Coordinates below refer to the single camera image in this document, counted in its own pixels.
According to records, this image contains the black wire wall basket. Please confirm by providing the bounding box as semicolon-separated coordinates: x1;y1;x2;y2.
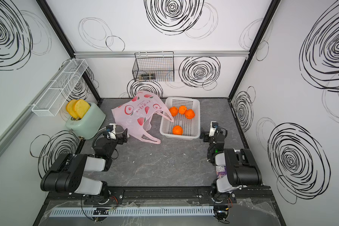
132;56;175;82

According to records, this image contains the yellow toast slice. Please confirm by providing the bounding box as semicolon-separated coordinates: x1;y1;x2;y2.
66;99;79;119
73;99;90;119

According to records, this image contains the aluminium wall rail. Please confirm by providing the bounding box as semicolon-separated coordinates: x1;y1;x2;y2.
74;50;249;58

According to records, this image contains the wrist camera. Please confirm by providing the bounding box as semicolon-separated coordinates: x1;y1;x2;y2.
105;123;117;140
209;121;218;137

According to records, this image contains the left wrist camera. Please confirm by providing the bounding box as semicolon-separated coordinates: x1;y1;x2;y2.
105;123;117;140

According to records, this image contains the pink printed plastic bag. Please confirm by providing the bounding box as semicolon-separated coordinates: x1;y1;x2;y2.
112;90;174;144

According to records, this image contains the mint green toaster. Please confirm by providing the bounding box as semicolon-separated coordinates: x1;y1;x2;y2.
66;102;105;139

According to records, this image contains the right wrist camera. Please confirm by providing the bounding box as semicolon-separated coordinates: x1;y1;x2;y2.
209;121;218;137

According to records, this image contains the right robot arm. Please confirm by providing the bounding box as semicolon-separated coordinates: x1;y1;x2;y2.
200;122;263;203

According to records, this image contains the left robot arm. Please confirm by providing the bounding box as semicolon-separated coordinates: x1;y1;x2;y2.
40;126;128;205

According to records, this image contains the white wire wall shelf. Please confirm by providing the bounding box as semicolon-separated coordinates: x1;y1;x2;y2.
32;58;88;117

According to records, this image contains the orange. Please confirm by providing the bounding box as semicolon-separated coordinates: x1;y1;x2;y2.
184;109;195;120
178;105;187;115
169;106;179;117
172;125;183;136

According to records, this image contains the yellow toast slice right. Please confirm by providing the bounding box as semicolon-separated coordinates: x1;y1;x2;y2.
73;99;90;119

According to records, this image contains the purple snack packet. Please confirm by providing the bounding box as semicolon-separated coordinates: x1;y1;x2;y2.
215;166;227;179

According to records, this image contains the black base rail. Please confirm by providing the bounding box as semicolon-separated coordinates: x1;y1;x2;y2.
44;186;276;205

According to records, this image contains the dark bottle in basket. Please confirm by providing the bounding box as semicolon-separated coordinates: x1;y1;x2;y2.
139;73;156;81

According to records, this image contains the yellow toast slice left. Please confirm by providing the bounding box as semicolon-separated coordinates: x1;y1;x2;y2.
66;99;79;119

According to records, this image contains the white perforated plastic basket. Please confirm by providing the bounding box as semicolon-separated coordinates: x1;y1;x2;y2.
160;97;201;140

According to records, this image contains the white slotted cable duct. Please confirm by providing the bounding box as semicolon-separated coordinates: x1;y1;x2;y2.
49;206;214;218

